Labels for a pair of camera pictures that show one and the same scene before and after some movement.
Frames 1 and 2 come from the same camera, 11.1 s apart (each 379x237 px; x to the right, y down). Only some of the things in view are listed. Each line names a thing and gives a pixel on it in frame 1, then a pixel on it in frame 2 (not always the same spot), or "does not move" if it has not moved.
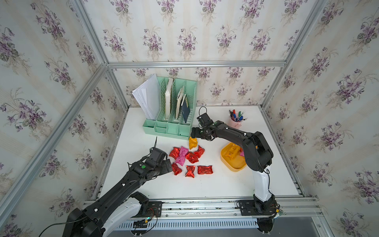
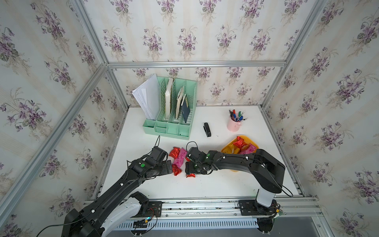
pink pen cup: x=237 y=125 does not move
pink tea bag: x=180 y=159 does not move
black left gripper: x=165 y=169 does not move
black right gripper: x=195 y=133 -> x=188 y=170
